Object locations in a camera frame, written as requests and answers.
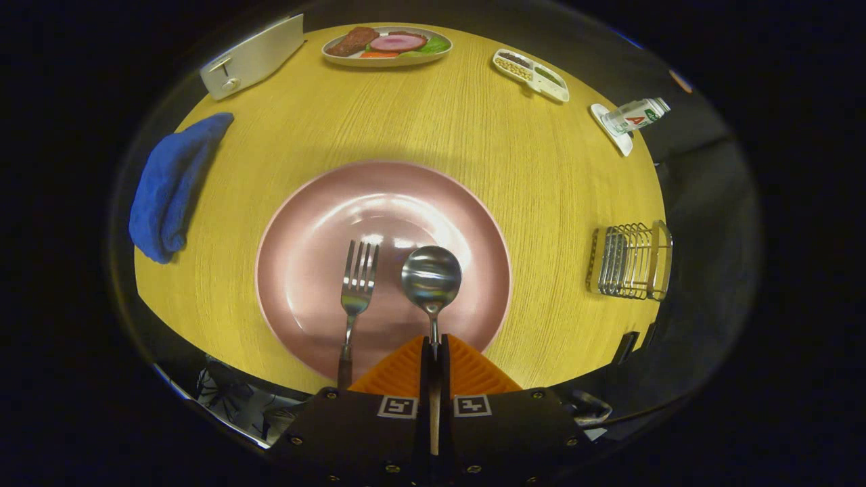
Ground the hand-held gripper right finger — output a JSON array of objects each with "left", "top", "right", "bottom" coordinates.
[{"left": 438, "top": 333, "right": 599, "bottom": 487}]

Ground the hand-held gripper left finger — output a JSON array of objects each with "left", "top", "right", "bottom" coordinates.
[{"left": 271, "top": 336, "right": 434, "bottom": 487}]

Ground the spoon with wooden handle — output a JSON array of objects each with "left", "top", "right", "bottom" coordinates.
[{"left": 401, "top": 246, "right": 463, "bottom": 455}]

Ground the fork with wooden handle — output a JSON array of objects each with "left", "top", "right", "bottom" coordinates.
[{"left": 337, "top": 239, "right": 380, "bottom": 390}]

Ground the pink plate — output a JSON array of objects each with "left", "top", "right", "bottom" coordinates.
[{"left": 255, "top": 160, "right": 513, "bottom": 383}]

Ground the floral patterned cloth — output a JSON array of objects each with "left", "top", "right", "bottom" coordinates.
[{"left": 196, "top": 365, "right": 305, "bottom": 447}]

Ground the white square coaster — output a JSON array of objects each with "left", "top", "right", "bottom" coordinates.
[{"left": 590, "top": 103, "right": 634, "bottom": 157}]

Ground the white divided dish with beans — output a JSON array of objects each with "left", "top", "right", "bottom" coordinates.
[{"left": 492, "top": 49, "right": 570, "bottom": 103}]

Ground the blue cloth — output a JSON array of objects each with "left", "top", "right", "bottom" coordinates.
[{"left": 129, "top": 112, "right": 235, "bottom": 264}]

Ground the white bottle with green cap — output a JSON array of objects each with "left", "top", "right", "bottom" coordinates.
[{"left": 601, "top": 97, "right": 670, "bottom": 136}]

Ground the white oval food plate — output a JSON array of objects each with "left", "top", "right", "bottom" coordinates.
[{"left": 321, "top": 26, "right": 453, "bottom": 68}]

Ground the green lettuce leaf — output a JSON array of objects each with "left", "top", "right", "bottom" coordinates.
[{"left": 399, "top": 35, "right": 451, "bottom": 57}]

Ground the pink ham slice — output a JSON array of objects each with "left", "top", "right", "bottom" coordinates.
[{"left": 369, "top": 34, "right": 428, "bottom": 53}]

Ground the brown sausage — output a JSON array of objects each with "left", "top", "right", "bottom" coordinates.
[{"left": 327, "top": 27, "right": 380, "bottom": 57}]

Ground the white toaster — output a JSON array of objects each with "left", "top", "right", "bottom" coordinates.
[{"left": 200, "top": 14, "right": 305, "bottom": 101}]

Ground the metal wire basket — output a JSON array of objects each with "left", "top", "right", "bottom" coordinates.
[{"left": 586, "top": 220, "right": 674, "bottom": 302}]

